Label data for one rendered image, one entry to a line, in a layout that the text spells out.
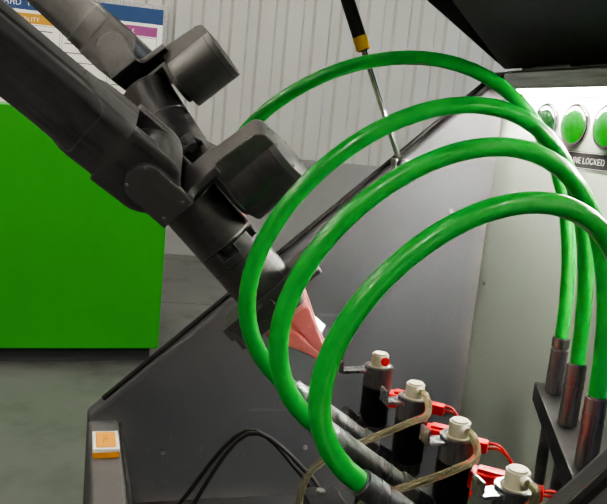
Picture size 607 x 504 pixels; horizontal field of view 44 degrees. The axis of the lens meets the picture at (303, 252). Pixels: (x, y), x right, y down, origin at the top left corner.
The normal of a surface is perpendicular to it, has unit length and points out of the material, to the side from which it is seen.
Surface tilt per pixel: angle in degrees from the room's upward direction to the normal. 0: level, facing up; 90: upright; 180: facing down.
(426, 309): 90
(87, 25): 67
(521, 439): 90
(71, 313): 90
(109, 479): 0
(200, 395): 90
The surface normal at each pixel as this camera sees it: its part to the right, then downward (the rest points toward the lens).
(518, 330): -0.95, -0.04
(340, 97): 0.15, 0.18
